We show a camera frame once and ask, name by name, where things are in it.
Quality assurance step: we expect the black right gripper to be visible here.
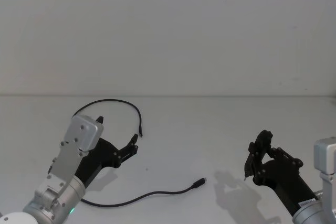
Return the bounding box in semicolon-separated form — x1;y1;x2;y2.
247;130;320;214

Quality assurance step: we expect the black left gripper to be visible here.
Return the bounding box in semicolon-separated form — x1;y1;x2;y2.
74;115;139;190

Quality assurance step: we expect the thin black cable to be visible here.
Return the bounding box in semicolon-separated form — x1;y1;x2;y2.
71;99;208;206

